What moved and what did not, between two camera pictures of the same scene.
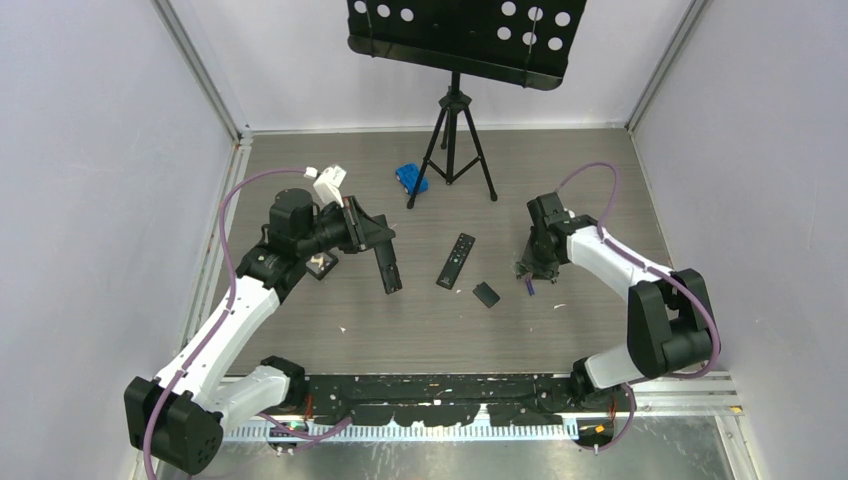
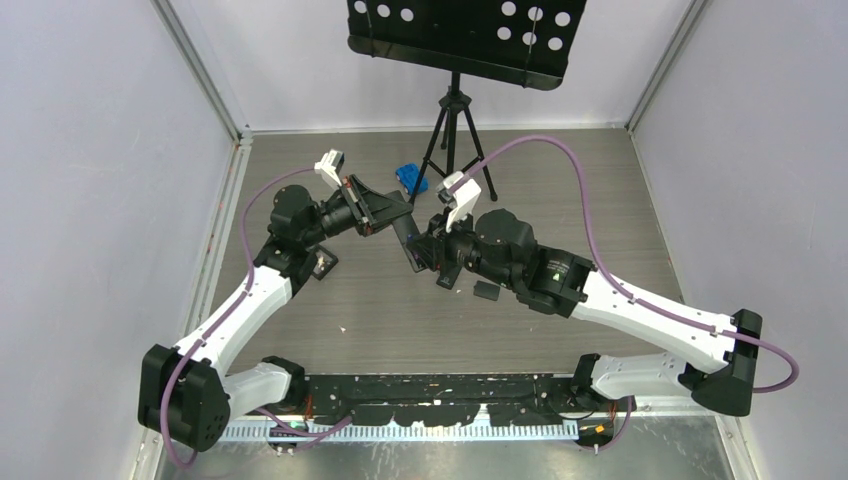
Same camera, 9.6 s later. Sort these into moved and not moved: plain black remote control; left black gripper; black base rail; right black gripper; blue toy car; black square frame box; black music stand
Moved: right black gripper; plain black remote control; left black gripper
Not moved: black base rail; black music stand; black square frame box; blue toy car
